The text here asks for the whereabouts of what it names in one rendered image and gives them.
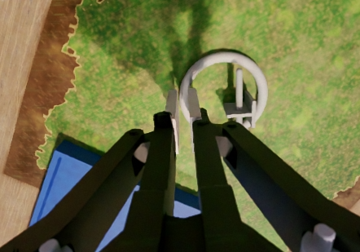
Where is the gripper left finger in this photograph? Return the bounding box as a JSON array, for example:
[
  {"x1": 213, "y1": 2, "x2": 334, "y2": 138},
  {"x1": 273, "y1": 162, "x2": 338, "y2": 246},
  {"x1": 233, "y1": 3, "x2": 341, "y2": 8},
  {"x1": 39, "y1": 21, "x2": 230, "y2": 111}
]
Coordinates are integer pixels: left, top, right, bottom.
[{"x1": 0, "y1": 90, "x2": 179, "y2": 252}]

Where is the blue tray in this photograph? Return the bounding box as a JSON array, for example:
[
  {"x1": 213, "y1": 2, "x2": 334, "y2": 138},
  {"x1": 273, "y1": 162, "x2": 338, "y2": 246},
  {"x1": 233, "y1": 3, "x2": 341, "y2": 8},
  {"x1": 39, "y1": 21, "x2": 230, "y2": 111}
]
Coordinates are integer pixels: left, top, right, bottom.
[{"x1": 29, "y1": 140, "x2": 200, "y2": 252}]

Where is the light grey ring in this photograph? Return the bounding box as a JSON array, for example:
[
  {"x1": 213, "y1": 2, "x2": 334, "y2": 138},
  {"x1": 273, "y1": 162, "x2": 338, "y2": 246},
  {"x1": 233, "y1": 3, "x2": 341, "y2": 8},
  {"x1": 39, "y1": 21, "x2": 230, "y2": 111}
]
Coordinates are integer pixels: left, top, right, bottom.
[{"x1": 179, "y1": 51, "x2": 268, "y2": 123}]

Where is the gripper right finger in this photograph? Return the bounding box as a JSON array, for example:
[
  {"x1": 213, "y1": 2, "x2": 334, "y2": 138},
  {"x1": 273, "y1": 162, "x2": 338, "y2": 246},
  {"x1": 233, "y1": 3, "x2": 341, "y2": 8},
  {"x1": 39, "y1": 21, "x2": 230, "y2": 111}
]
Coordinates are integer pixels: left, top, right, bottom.
[{"x1": 187, "y1": 88, "x2": 360, "y2": 252}]

